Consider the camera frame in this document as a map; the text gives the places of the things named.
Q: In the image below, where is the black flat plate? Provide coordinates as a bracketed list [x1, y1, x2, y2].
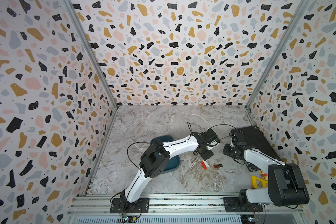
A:
[230, 126, 281, 160]

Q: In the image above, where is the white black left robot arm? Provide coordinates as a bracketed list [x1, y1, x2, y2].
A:
[113, 129, 221, 211]

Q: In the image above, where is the white rectangular usb flash drive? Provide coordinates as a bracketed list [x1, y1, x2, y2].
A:
[203, 160, 209, 168]

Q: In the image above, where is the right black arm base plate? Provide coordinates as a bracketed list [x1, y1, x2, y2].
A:
[223, 197, 263, 212]

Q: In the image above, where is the teal plastic storage box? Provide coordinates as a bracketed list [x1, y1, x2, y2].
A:
[149, 134, 181, 174]

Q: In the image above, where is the yellow triangular plastic piece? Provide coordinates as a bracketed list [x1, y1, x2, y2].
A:
[251, 174, 268, 189]

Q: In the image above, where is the dark red metal usb drive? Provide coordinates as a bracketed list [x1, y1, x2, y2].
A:
[213, 164, 223, 169]

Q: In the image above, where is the red usb flash drive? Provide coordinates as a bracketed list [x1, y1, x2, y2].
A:
[200, 161, 207, 170]

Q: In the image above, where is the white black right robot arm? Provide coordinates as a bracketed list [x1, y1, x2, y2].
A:
[223, 142, 310, 209]

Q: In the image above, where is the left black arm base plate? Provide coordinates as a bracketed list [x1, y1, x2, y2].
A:
[110, 197, 150, 214]

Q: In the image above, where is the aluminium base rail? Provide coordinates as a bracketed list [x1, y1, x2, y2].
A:
[65, 193, 309, 224]

